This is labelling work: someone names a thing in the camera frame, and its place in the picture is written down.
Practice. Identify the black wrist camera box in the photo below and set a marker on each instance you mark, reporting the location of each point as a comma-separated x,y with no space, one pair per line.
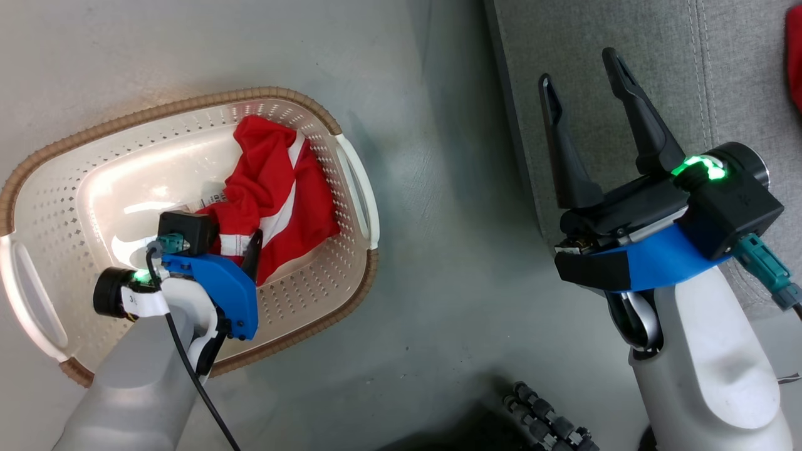
733,213
188,228

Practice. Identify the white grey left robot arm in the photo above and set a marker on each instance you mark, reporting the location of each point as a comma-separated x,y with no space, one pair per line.
138,388

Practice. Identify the teal right camera connector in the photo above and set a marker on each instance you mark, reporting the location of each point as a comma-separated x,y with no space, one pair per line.
764,266

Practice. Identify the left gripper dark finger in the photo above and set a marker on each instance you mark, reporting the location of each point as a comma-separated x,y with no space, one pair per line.
254,257

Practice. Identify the cream perforated laundry basket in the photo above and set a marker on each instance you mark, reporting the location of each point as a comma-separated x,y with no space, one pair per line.
125,156

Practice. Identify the grey fabric sofa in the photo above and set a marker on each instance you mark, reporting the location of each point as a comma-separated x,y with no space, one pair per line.
626,50

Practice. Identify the black segmented flexible legs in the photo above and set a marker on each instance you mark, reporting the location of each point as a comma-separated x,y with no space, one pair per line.
545,419

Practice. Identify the red garment with white stripes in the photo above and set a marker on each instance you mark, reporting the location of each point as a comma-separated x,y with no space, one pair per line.
269,181

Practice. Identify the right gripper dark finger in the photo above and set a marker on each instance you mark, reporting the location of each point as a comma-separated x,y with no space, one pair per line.
648,131
567,163

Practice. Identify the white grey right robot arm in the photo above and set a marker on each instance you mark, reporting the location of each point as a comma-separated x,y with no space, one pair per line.
708,376

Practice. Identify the teal camera connector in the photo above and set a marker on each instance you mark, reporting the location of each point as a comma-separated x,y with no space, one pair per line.
170,243
764,266

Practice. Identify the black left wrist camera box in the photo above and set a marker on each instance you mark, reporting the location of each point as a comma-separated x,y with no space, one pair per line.
188,228

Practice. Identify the teal left camera connector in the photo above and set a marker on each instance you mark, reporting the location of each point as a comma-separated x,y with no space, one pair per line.
170,243

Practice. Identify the plain red garment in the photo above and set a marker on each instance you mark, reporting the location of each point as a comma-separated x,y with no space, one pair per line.
794,56

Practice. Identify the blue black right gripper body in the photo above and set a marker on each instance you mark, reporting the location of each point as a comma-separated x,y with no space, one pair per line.
639,263

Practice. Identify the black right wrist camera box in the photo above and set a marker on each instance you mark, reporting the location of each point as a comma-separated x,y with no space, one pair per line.
733,213

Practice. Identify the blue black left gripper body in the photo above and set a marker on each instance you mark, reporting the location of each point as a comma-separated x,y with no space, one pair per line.
225,285

